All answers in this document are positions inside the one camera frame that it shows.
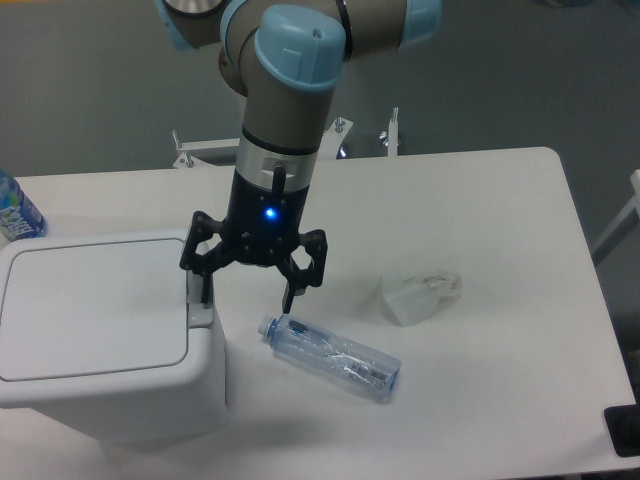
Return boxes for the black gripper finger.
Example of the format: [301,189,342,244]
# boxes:
[178,210,242,305]
[274,228,329,315]

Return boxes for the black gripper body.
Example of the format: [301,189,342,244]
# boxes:
[220,172,309,266]

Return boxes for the white push-lid trash can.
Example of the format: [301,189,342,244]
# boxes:
[1,229,228,443]

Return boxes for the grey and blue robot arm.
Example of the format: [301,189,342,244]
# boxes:
[156,0,442,311]

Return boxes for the empty clear plastic bottle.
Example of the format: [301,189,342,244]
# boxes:
[258,314,402,402]

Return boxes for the blue labelled water bottle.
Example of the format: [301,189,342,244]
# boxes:
[1,171,48,241]

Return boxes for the white frame at right edge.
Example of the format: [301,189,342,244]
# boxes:
[591,169,639,266]

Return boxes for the black table clamp mount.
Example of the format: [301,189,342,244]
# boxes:
[604,404,639,458]

